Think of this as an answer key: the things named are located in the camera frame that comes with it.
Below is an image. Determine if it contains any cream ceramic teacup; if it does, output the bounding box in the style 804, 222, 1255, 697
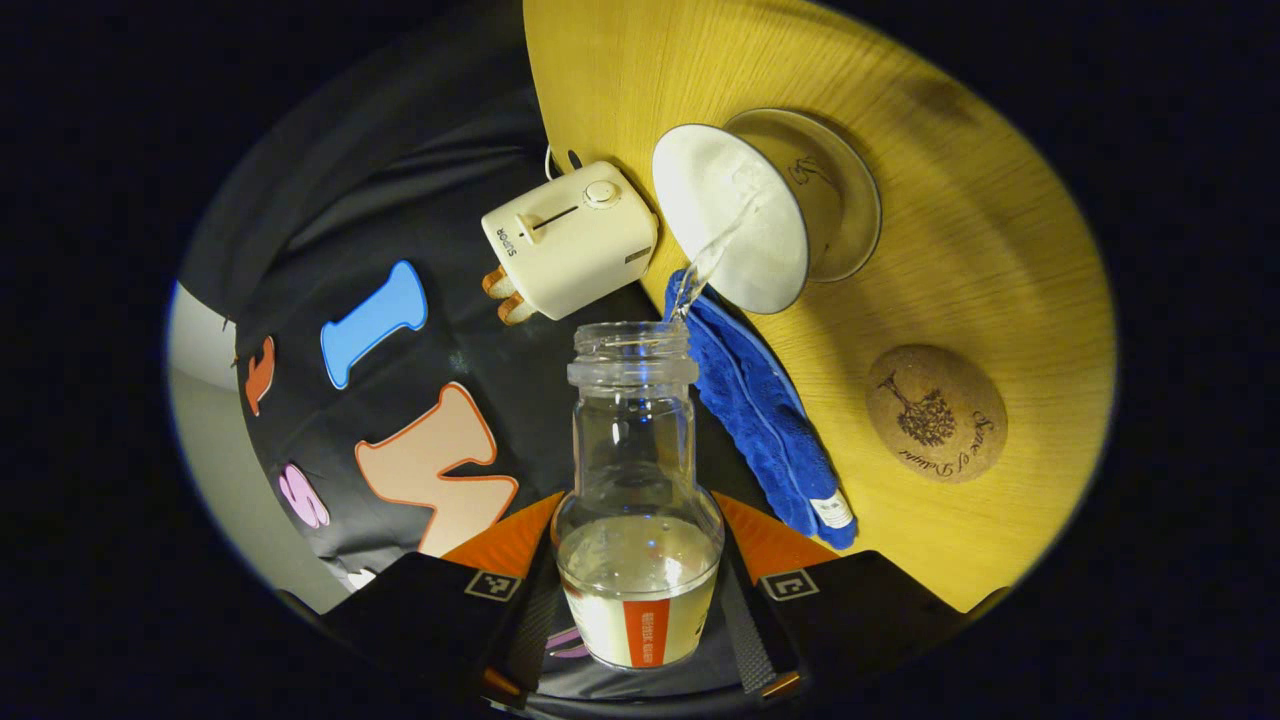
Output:
652, 123, 809, 315

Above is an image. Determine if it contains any clear glass water bottle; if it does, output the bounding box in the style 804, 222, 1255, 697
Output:
551, 321, 725, 669

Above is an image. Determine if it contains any round cork coaster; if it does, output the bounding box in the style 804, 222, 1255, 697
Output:
866, 345, 1009, 485

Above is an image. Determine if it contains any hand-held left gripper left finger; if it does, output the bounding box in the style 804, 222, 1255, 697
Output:
318, 490, 567, 703

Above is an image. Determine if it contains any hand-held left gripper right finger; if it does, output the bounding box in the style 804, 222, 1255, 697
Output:
712, 490, 963, 703

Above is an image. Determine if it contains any white toaster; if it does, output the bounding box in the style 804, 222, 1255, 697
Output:
481, 161, 660, 322

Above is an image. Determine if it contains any cream ceramic saucer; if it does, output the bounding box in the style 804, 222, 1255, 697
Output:
724, 107, 883, 284

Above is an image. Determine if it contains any blue towel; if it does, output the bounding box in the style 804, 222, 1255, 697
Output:
664, 268, 859, 552

